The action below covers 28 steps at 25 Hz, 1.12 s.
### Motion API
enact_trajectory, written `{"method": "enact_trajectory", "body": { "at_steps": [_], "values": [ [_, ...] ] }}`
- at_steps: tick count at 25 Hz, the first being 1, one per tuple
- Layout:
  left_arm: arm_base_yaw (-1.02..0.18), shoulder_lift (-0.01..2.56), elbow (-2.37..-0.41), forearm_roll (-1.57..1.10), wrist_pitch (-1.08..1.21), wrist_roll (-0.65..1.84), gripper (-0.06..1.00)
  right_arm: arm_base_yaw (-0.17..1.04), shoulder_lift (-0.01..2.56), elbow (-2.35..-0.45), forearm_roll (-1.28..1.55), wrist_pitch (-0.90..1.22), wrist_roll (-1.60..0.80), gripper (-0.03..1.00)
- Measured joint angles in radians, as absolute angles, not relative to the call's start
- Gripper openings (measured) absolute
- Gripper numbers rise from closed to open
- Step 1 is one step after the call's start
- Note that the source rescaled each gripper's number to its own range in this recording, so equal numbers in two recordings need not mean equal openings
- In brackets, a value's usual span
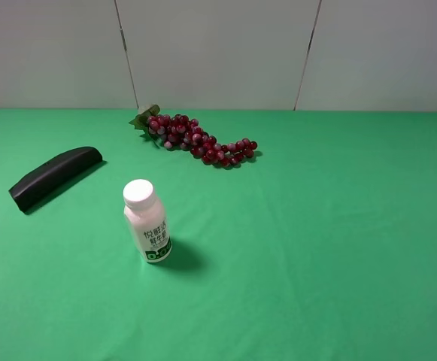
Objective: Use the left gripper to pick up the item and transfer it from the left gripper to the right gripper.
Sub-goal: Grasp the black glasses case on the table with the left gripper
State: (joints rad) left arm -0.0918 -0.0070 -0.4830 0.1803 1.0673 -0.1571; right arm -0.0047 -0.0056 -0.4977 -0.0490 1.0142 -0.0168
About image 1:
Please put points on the black curved plastic part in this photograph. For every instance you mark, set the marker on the black curved plastic part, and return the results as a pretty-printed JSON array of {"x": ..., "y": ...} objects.
[{"x": 45, "y": 181}]

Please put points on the red artificial grape bunch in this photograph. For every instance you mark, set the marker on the red artificial grape bunch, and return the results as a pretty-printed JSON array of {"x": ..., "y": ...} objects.
[{"x": 182, "y": 132}]

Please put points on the white milk bottle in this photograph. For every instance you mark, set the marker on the white milk bottle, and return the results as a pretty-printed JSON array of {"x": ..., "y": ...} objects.
[{"x": 145, "y": 214}]

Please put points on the green tablecloth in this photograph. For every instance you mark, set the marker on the green tablecloth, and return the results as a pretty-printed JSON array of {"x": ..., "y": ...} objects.
[{"x": 323, "y": 247}]

